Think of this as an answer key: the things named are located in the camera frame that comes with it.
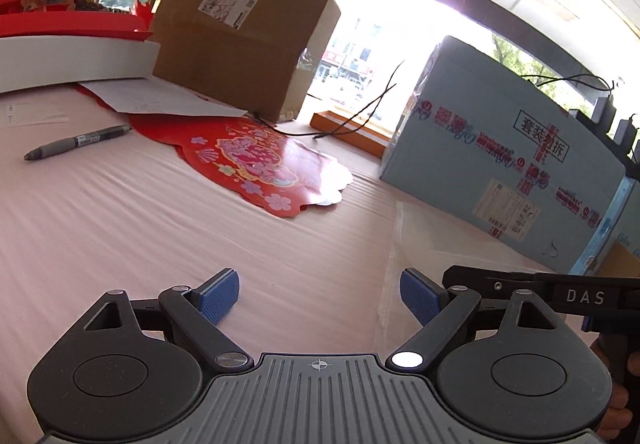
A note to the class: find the red and white box stack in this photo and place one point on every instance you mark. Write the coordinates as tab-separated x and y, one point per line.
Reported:
60	24

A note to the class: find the black power adapter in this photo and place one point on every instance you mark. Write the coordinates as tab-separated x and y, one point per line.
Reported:
627	131
605	108

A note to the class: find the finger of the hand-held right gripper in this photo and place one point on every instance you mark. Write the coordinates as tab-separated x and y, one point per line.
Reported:
492	281

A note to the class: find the white paper sheet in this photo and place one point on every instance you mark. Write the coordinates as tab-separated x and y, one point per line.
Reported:
150	96

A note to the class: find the orange tray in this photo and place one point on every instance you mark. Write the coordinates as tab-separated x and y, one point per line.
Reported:
350	134

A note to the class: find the person's right hand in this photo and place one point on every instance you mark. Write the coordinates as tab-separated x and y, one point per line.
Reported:
620	406

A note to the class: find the white paper slip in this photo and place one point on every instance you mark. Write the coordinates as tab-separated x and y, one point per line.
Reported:
30	114

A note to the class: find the brown cardboard box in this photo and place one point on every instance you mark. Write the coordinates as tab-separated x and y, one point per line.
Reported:
225	59

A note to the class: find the brown cardboard piece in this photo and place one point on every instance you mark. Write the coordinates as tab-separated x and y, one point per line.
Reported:
622	261

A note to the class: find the white gift box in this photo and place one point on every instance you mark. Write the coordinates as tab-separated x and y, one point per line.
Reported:
75	59

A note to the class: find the red printed paper decoration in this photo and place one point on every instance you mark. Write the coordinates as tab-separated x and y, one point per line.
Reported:
250	159

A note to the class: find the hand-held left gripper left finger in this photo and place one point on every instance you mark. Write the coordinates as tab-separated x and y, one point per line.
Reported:
220	295

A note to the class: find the light blue cardboard box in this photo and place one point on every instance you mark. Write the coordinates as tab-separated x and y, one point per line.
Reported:
475	99

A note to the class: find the grey marker pen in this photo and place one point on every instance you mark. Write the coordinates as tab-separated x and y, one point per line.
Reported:
75	142

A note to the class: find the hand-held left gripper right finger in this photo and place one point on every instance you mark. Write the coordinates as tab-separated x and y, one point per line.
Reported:
419	296

